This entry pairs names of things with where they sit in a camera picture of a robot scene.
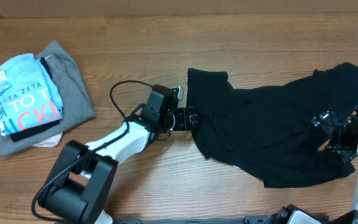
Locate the light blue printed t-shirt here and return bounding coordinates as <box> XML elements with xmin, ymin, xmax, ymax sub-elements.
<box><xmin>0</xmin><ymin>54</ymin><xmax>63</xmax><ymax>136</ymax></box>

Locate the grey folded garment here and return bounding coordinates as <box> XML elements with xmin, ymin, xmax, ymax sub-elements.
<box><xmin>0</xmin><ymin>40</ymin><xmax>95</xmax><ymax>157</ymax></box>

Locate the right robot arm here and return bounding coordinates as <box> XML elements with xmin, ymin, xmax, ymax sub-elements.
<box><xmin>264</xmin><ymin>91</ymin><xmax>358</xmax><ymax>218</ymax></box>

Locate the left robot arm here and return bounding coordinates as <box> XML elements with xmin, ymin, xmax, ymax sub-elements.
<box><xmin>31</xmin><ymin>85</ymin><xmax>197</xmax><ymax>223</ymax></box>

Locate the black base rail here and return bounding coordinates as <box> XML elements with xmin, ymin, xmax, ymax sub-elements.
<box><xmin>113</xmin><ymin>214</ymin><xmax>276</xmax><ymax>224</ymax></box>

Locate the black t-shirt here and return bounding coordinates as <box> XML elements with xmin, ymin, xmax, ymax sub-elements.
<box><xmin>186</xmin><ymin>62</ymin><xmax>358</xmax><ymax>188</ymax></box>

